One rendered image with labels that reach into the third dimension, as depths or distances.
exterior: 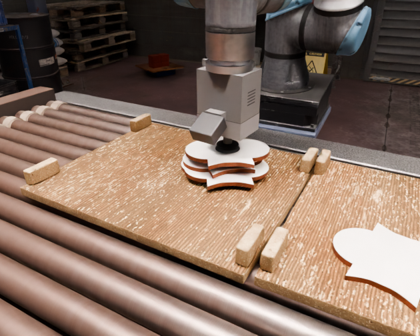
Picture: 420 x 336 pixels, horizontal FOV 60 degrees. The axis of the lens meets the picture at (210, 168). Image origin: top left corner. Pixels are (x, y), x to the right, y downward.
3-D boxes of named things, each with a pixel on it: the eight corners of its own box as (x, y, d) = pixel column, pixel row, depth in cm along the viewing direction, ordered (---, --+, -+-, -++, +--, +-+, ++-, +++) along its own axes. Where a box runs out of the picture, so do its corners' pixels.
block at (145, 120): (146, 123, 86) (145, 112, 85) (152, 125, 85) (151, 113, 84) (129, 131, 82) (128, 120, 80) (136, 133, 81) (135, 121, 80)
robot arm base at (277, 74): (271, 72, 117) (273, 40, 111) (316, 79, 109) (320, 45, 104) (247, 86, 106) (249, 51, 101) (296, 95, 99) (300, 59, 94)
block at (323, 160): (320, 160, 69) (322, 147, 68) (330, 163, 68) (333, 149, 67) (313, 174, 64) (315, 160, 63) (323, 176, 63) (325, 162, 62)
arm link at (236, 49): (239, 35, 50) (192, 31, 54) (238, 69, 52) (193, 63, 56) (264, 29, 55) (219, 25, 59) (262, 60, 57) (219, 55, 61)
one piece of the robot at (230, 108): (171, 49, 51) (176, 153, 59) (224, 56, 47) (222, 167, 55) (217, 38, 60) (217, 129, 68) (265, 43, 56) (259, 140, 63)
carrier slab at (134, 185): (149, 127, 88) (149, 121, 87) (318, 166, 70) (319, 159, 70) (21, 195, 61) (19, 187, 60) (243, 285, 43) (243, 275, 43)
